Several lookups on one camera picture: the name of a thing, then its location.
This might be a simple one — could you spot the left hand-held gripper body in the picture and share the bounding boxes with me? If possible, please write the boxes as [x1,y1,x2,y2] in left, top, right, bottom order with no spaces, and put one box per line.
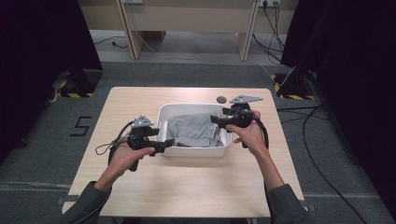
[126,114,161,173]

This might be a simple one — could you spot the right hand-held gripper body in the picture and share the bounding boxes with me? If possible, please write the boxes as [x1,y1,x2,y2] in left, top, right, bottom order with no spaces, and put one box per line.
[221,94,264,149]

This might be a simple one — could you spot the grey pants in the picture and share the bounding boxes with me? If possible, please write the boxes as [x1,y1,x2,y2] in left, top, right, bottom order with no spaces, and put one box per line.
[165,113,225,148]

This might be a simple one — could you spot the white plastic basket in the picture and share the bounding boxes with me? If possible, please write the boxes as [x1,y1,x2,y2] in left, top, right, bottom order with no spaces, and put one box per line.
[155,103,233,159]

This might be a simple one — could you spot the person's right hand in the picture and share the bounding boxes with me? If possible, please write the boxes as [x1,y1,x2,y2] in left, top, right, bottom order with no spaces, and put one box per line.
[225,109,270,159]

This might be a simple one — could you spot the person's left hand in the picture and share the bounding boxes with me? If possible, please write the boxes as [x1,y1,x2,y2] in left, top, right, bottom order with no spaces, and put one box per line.
[107,138,156,183]

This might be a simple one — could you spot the black stand base striped tape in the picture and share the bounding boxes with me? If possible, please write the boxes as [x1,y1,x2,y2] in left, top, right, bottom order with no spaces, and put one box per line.
[55,68,104,99]
[270,68,318,101]

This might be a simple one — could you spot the beige wooden desk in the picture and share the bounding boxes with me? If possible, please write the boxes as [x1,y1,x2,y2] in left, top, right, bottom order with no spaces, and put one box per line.
[78,0,301,62]

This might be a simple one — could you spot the black curtain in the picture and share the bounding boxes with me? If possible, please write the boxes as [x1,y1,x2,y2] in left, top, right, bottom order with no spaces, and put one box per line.
[279,0,396,214]
[0,0,104,164]

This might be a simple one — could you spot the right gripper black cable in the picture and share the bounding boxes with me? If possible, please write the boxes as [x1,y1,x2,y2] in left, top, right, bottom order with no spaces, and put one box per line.
[251,114,271,151]

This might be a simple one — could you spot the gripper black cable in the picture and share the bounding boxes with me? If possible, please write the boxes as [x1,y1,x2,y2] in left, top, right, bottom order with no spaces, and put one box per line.
[251,114,271,151]
[94,119,137,166]

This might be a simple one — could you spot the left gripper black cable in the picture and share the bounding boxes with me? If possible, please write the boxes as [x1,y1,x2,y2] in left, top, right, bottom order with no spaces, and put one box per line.
[94,119,137,166]

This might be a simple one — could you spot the long black floor cable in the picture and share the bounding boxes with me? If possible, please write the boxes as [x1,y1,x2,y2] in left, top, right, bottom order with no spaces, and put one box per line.
[276,105,369,224]

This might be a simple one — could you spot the bundle of black hanging cables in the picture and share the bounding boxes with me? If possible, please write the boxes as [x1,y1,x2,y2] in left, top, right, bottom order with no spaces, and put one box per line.
[251,2,286,63]

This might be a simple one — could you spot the short black floor cable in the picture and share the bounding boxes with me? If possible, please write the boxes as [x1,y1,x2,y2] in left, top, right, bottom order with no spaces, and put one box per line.
[93,35,130,49]

